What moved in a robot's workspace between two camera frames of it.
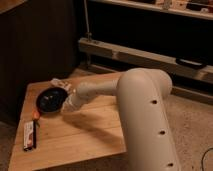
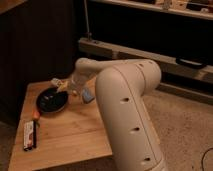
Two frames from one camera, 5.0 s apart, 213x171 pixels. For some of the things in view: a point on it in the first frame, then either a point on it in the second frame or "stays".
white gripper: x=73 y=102 -> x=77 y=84
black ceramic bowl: x=50 y=100 stays
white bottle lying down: x=55 y=82 stays
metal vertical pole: x=88 y=34 stays
